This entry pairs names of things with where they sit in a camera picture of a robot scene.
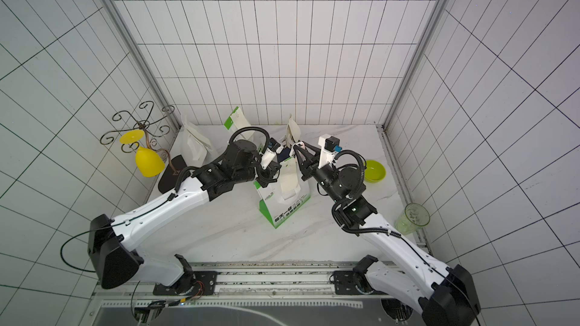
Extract navy beige bag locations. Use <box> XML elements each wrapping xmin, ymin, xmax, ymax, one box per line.
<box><xmin>277</xmin><ymin>116</ymin><xmax>301</xmax><ymax>163</ymax></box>

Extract cream receipt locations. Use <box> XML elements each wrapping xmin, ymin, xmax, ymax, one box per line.
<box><xmin>278</xmin><ymin>157</ymin><xmax>301</xmax><ymax>200</ymax></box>
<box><xmin>286</xmin><ymin>116</ymin><xmax>301</xmax><ymax>145</ymax></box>

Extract green white bag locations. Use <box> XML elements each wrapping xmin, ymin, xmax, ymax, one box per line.
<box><xmin>254</xmin><ymin>163</ymin><xmax>311</xmax><ymax>229</ymax></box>
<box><xmin>224</xmin><ymin>107</ymin><xmax>255</xmax><ymax>141</ymax></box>

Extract white paper bag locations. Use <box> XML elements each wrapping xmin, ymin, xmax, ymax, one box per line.
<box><xmin>173</xmin><ymin>115</ymin><xmax>218</xmax><ymax>168</ymax></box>

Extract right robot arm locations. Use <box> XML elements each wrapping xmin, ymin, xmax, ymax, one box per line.
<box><xmin>292</xmin><ymin>137</ymin><xmax>481</xmax><ymax>325</ymax></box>

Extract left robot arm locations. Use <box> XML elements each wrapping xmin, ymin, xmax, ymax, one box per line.
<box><xmin>88</xmin><ymin>140</ymin><xmax>280</xmax><ymax>294</ymax></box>

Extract green bowl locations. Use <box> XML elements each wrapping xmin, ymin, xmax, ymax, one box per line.
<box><xmin>365</xmin><ymin>160</ymin><xmax>387</xmax><ymax>184</ymax></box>

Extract black oval stand base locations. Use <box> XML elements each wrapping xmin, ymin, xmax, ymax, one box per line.
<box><xmin>157</xmin><ymin>155</ymin><xmax>187</xmax><ymax>194</ymax></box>

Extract green glass coaster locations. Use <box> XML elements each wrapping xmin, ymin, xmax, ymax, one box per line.
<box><xmin>394</xmin><ymin>203</ymin><xmax>430</xmax><ymax>235</ymax></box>

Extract yellow cup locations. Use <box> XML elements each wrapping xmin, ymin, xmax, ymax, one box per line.
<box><xmin>135</xmin><ymin>147</ymin><xmax>165</xmax><ymax>177</ymax></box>

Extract yellow saucer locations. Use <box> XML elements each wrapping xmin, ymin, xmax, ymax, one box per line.
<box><xmin>119</xmin><ymin>129</ymin><xmax>145</xmax><ymax>145</ymax></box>

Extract black scroll metal stand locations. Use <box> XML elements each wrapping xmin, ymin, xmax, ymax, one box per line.
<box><xmin>99</xmin><ymin>101</ymin><xmax>176</xmax><ymax>147</ymax></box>

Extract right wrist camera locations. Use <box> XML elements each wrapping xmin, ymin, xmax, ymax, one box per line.
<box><xmin>318</xmin><ymin>134</ymin><xmax>341</xmax><ymax>168</ymax></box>

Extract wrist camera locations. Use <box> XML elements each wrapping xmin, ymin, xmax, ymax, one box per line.
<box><xmin>261</xmin><ymin>137</ymin><xmax>282</xmax><ymax>169</ymax></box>
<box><xmin>318</xmin><ymin>134</ymin><xmax>341</xmax><ymax>168</ymax></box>

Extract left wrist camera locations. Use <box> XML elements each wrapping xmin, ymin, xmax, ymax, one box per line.
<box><xmin>261</xmin><ymin>137</ymin><xmax>282</xmax><ymax>169</ymax></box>

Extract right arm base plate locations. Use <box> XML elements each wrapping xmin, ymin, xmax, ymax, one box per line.
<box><xmin>329</xmin><ymin>270</ymin><xmax>385</xmax><ymax>296</ymax></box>

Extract aluminium rail frame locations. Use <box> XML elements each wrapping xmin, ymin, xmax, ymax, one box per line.
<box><xmin>81</xmin><ymin>262</ymin><xmax>417</xmax><ymax>325</ymax></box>

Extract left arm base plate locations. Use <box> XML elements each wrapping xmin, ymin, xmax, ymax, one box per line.
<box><xmin>153</xmin><ymin>271</ymin><xmax>218</xmax><ymax>297</ymax></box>

